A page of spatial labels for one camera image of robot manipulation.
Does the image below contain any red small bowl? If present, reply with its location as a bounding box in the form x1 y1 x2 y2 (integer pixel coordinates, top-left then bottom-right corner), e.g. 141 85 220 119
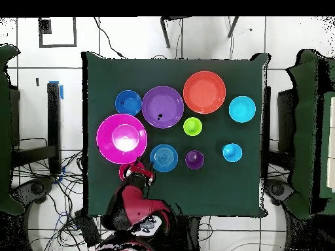
118 161 147 182

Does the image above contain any blue straight-sided bowl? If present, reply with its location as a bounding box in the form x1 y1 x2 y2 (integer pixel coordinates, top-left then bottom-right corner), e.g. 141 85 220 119
149 144 179 173

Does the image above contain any large pink bowl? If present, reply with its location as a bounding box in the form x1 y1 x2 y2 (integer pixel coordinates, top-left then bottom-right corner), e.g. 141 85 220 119
96 112 148 165

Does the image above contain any purple plastic cup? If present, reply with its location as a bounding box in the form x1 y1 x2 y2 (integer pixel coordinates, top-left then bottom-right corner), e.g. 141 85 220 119
185 150 205 170

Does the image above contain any lime green plastic cup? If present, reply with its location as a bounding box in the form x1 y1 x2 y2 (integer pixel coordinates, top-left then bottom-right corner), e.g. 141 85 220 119
183 116 203 137

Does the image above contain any dark blue small bowl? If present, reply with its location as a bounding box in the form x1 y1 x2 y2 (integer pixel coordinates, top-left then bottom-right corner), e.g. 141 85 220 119
115 90 143 116

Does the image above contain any wide purple bowl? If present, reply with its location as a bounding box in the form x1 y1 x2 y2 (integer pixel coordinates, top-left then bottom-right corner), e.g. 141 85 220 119
141 85 185 129

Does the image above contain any black power strip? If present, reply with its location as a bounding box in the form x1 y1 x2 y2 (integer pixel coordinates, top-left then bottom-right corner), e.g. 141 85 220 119
73 209 102 248

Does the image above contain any dark green tablecloth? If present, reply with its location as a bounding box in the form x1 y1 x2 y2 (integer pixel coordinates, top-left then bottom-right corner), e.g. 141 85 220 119
82 51 270 219

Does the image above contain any light blue plastic cup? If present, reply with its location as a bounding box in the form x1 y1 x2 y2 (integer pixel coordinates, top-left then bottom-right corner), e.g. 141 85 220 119
221 142 243 163

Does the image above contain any wide orange bowl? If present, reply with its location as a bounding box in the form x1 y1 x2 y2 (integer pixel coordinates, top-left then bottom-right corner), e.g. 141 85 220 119
183 71 226 115

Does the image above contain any black round machine base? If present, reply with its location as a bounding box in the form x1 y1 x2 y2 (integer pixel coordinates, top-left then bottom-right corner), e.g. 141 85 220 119
263 178 296 207
11 177 56 205

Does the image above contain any light blue small bowl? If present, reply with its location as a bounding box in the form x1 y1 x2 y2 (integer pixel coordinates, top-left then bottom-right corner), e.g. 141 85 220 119
228 95 256 124

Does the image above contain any green-clothed side table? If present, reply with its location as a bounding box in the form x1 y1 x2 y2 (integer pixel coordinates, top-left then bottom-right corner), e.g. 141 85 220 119
284 49 335 220
0 44 26 215

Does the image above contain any tangle of floor cables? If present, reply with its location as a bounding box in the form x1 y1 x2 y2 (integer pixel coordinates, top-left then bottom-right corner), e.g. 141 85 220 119
12 137 113 251

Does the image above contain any black bench frame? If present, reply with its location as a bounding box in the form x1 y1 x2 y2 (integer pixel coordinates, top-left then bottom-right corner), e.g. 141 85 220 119
262 86 298 158
10 82 63 175

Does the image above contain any thin black floor cable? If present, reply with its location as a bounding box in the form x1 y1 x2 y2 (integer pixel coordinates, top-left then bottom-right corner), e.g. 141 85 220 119
93 16 127 59

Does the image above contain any black camera stand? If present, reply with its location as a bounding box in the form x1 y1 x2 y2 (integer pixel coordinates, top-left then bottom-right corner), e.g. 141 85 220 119
160 16 241 50

